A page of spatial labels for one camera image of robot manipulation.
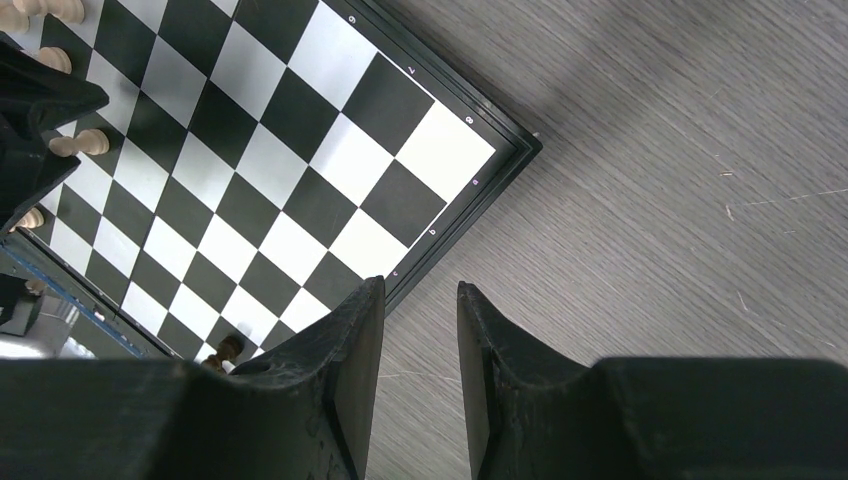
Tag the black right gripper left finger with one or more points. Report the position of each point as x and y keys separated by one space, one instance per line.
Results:
x=302 y=410

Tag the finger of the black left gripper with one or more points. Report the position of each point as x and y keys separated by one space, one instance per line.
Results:
x=36 y=99

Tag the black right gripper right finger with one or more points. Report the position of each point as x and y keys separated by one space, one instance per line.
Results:
x=533 y=413

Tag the black white chessboard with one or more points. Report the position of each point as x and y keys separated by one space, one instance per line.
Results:
x=255 y=162

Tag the silver tin lid tray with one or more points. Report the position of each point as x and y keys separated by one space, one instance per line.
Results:
x=37 y=322

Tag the dark chess piece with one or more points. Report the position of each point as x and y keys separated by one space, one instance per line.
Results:
x=227 y=350

